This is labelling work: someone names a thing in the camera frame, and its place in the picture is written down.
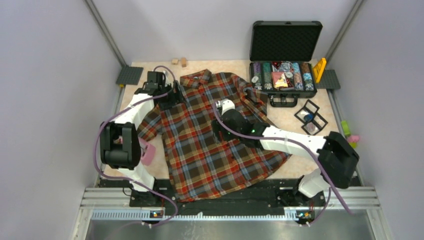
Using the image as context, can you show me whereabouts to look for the left grey baseplate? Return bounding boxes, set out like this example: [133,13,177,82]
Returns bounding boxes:
[115,65,144,86]

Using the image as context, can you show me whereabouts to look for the right grey baseplate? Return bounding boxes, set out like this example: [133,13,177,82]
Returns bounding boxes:
[315,69,341,90]

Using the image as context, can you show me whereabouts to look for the black brooch display tray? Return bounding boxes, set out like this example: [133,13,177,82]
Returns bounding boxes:
[294,99,328,136]

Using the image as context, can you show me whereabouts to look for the silver brooch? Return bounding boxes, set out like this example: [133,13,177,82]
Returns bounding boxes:
[305,122,317,132]

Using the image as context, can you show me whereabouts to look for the blue brooch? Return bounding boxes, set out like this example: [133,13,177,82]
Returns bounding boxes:
[303,114,315,123]

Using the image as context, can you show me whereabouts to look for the black poker chip case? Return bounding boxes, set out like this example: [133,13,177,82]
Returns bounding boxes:
[249,20,323,108]

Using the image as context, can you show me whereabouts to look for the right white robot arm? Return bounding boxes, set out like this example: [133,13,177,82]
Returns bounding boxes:
[212,99,360,206]

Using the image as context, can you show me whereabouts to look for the grey baseplate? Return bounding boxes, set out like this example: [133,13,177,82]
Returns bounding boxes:
[115,65,144,86]
[315,69,341,90]

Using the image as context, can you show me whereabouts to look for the wooden block right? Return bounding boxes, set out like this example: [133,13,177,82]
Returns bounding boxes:
[180,57,188,68]

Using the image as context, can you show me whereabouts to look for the yellow plastic toy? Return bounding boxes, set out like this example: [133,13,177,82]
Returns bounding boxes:
[312,57,327,84]

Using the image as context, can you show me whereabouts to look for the green pink toy pieces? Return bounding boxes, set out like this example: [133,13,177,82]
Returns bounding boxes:
[340,120,361,149]

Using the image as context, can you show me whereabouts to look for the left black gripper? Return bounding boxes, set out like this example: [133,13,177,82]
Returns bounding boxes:
[158,80,186,111]

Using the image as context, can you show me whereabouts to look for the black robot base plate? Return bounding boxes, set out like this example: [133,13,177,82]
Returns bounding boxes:
[98,179,328,217]

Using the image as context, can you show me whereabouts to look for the pink metronome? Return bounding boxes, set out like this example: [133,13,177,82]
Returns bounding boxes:
[138,137,156,166]

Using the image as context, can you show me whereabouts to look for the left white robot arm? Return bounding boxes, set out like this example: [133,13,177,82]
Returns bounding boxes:
[99,71,183,207]

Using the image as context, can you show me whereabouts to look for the plaid flannel shirt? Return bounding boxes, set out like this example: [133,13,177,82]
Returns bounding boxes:
[137,69,290,202]

